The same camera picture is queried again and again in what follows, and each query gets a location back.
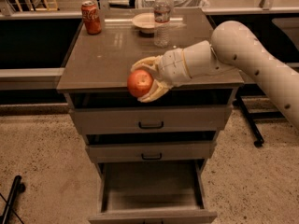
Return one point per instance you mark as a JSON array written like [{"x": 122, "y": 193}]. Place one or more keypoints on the grey drawer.
[
  {"x": 153, "y": 192},
  {"x": 126, "y": 147},
  {"x": 160, "y": 119}
]

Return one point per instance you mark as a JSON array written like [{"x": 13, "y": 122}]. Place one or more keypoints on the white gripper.
[{"x": 172, "y": 67}]

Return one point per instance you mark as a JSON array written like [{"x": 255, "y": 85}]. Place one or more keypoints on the wire basket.
[{"x": 177, "y": 3}]

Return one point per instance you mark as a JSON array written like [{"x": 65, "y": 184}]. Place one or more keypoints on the grey bottom drawer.
[{"x": 153, "y": 192}]

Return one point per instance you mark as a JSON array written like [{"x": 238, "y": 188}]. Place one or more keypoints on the black stand leg left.
[{"x": 17, "y": 188}]

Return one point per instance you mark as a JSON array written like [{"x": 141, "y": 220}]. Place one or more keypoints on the clear plastic water bottle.
[{"x": 162, "y": 12}]

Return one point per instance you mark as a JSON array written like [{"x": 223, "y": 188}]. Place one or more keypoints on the orange soda can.
[{"x": 90, "y": 16}]

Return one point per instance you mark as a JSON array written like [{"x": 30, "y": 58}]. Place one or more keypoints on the white bowl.
[{"x": 145, "y": 22}]

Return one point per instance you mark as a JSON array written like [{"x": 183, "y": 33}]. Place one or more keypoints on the black wheeled frame right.
[{"x": 252, "y": 117}]

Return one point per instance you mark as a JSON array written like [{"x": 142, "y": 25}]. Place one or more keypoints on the grey middle drawer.
[{"x": 126, "y": 147}]

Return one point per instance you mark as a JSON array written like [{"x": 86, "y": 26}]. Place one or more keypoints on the grey top drawer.
[{"x": 160, "y": 119}]

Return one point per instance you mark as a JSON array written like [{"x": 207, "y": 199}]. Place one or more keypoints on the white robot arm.
[{"x": 232, "y": 44}]

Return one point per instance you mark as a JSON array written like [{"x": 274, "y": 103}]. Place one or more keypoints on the grey drawer cabinet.
[{"x": 99, "y": 65}]

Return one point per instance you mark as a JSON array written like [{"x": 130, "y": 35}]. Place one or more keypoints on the grey metal railing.
[{"x": 34, "y": 46}]

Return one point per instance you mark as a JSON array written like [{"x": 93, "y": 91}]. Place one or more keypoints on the red apple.
[{"x": 139, "y": 83}]

